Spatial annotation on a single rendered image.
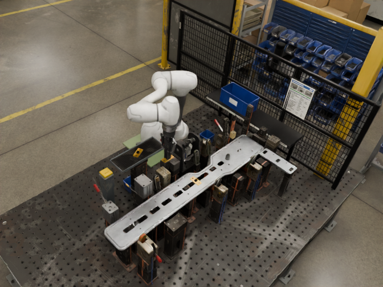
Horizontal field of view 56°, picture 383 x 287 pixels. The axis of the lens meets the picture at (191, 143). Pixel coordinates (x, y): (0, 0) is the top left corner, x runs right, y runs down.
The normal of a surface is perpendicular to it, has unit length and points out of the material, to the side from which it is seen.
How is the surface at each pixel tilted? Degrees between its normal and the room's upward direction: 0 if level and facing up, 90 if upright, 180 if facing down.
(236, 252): 0
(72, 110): 0
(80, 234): 0
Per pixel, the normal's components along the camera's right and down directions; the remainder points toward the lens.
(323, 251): 0.09, -0.74
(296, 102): -0.70, 0.43
